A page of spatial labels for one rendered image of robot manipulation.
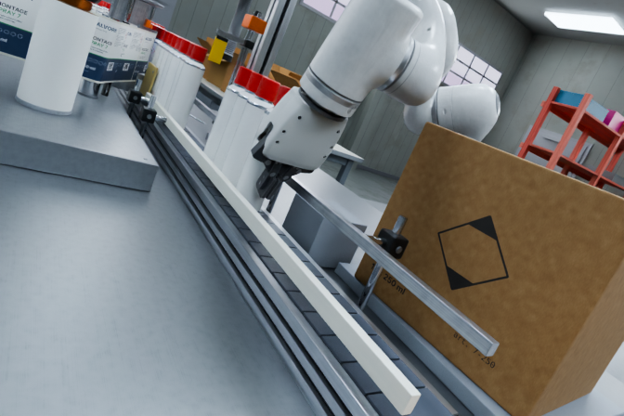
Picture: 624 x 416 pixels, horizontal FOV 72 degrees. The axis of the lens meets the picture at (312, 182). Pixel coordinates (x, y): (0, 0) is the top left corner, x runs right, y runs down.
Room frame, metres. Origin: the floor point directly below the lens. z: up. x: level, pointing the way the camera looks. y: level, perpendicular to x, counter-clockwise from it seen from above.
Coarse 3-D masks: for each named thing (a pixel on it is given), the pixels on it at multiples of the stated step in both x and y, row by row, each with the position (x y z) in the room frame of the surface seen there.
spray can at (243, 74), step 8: (240, 72) 0.80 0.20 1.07; (248, 72) 0.80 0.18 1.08; (240, 80) 0.80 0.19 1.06; (248, 80) 0.80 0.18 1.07; (232, 88) 0.79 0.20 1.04; (240, 88) 0.79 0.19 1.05; (224, 96) 0.80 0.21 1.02; (232, 96) 0.79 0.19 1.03; (224, 104) 0.79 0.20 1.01; (232, 104) 0.79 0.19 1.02; (224, 112) 0.79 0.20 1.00; (216, 120) 0.79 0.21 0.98; (224, 120) 0.79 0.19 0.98; (216, 128) 0.79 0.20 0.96; (224, 128) 0.79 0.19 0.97; (216, 136) 0.79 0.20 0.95; (208, 144) 0.79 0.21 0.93; (216, 144) 0.79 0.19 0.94; (208, 152) 0.79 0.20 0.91
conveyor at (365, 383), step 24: (192, 168) 0.77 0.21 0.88; (216, 192) 0.69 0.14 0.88; (264, 216) 0.67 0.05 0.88; (288, 240) 0.61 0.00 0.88; (264, 264) 0.51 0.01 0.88; (312, 264) 0.56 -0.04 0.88; (288, 288) 0.46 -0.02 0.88; (312, 312) 0.44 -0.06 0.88; (336, 336) 0.40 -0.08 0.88; (360, 384) 0.34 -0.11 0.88; (384, 408) 0.33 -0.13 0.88; (432, 408) 0.35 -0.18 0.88
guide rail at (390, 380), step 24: (168, 120) 0.95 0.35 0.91; (192, 144) 0.80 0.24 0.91; (216, 168) 0.70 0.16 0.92; (240, 216) 0.58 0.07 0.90; (264, 240) 0.52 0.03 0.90; (288, 264) 0.47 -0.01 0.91; (312, 288) 0.42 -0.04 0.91; (336, 312) 0.39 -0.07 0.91; (360, 336) 0.36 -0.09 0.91; (360, 360) 0.35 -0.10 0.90; (384, 360) 0.33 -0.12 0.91; (384, 384) 0.32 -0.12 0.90; (408, 384) 0.31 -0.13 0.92; (408, 408) 0.30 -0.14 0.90
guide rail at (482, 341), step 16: (208, 112) 0.98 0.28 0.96; (304, 192) 0.61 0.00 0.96; (320, 208) 0.57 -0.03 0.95; (336, 224) 0.54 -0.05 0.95; (352, 224) 0.53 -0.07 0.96; (352, 240) 0.51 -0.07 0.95; (368, 240) 0.49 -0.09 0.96; (384, 256) 0.46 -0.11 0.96; (400, 272) 0.44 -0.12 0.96; (416, 288) 0.42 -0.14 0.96; (432, 304) 0.40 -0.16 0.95; (448, 304) 0.40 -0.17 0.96; (448, 320) 0.38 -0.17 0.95; (464, 320) 0.37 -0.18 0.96; (464, 336) 0.37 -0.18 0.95; (480, 336) 0.36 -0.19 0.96
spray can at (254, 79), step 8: (256, 72) 0.77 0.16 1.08; (256, 80) 0.75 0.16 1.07; (248, 88) 0.76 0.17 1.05; (256, 88) 0.76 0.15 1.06; (240, 96) 0.75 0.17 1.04; (248, 96) 0.75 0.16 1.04; (240, 104) 0.75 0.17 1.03; (232, 112) 0.75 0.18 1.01; (240, 112) 0.75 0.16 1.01; (232, 120) 0.75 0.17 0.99; (232, 128) 0.75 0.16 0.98; (224, 136) 0.75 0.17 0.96; (232, 136) 0.75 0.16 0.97; (224, 144) 0.75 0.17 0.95; (216, 152) 0.76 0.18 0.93; (224, 152) 0.75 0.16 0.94; (216, 160) 0.75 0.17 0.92; (224, 160) 0.75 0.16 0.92
